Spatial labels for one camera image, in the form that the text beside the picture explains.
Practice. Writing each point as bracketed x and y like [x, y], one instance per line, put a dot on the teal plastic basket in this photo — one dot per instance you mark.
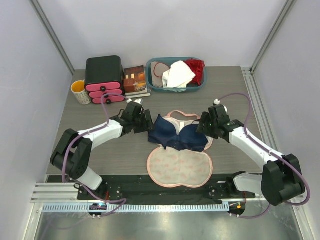
[193, 86]

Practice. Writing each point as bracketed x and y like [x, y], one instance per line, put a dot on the navy blue bra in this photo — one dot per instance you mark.
[169, 132]

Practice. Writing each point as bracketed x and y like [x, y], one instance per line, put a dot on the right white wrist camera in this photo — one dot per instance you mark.
[218, 102]

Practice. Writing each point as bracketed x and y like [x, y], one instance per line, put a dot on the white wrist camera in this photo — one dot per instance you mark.
[136, 101]
[218, 102]

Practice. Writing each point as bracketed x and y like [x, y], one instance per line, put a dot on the stack of books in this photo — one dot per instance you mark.
[135, 82]

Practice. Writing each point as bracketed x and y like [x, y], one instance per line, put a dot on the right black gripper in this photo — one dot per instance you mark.
[205, 118]

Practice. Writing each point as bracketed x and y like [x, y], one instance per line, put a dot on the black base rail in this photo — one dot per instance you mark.
[142, 190]

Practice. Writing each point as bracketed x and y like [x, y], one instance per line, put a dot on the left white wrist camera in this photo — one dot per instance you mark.
[136, 101]

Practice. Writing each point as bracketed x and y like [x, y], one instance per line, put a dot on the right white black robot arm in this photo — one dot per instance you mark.
[281, 179]

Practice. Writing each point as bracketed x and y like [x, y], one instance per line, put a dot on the grey cloth with red loop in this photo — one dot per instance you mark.
[157, 70]

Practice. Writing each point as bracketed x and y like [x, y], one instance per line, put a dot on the yellow inside patterned mug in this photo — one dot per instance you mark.
[80, 93]

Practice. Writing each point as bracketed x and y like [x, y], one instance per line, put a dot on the red garment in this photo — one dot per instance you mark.
[197, 67]

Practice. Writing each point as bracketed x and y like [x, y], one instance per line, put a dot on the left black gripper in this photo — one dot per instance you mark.
[148, 124]

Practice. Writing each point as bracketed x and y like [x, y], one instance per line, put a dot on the black pink drawer organizer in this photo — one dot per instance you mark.
[104, 79]

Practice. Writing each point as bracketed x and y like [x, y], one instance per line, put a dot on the white slotted cable duct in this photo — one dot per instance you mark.
[90, 207]

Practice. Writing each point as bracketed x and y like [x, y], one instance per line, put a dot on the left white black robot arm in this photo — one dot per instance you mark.
[73, 151]

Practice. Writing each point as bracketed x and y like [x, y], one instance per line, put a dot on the white cloth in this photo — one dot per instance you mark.
[178, 76]

